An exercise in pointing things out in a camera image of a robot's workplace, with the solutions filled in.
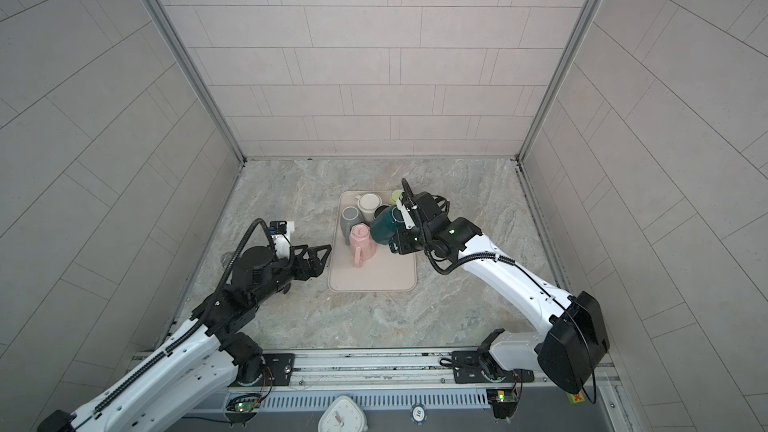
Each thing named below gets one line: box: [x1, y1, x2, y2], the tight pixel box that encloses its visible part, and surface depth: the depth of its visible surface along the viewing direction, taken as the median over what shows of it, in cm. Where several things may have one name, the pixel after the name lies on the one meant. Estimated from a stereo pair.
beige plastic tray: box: [328, 190, 417, 293], surface depth 89 cm
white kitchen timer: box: [317, 395, 369, 432], surface depth 64 cm
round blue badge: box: [410, 403, 428, 425], surface depth 67 cm
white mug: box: [355, 192, 383, 223], surface depth 96 cm
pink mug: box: [349, 223, 377, 269], surface depth 86 cm
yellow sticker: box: [566, 390, 585, 404], surface depth 67 cm
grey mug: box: [340, 205, 364, 245], surface depth 91 cm
